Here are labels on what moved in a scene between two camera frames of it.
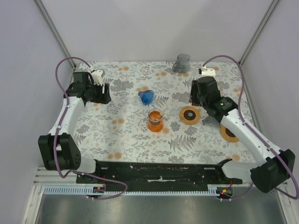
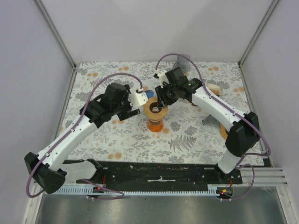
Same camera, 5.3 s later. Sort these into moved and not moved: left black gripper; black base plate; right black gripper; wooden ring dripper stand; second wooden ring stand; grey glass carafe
Moved: right black gripper; wooden ring dripper stand; left black gripper
Not moved: black base plate; second wooden ring stand; grey glass carafe
